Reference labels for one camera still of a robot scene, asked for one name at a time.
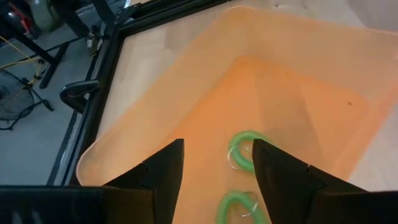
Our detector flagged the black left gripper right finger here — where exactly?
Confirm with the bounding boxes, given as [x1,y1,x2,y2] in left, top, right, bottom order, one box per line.
[252,139,366,224]

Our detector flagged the pale green container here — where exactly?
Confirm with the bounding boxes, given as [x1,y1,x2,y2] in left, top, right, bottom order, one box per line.
[29,0,63,32]

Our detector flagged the black stand legs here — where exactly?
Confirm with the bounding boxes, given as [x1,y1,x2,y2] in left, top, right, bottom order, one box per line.
[0,18,73,90]

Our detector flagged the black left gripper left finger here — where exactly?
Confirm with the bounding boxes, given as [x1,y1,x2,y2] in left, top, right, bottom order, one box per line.
[104,139,185,224]

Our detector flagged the black floor fan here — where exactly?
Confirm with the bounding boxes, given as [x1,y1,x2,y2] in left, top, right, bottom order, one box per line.
[0,70,54,131]

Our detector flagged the yellow hanging cable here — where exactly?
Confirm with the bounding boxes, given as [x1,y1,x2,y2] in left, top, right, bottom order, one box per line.
[0,35,43,87]

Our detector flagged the black table frame rail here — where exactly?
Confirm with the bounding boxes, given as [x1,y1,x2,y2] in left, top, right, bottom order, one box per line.
[46,0,233,187]

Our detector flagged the orange translucent plastic bin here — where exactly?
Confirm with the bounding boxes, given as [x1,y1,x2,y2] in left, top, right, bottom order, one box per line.
[76,6,398,224]

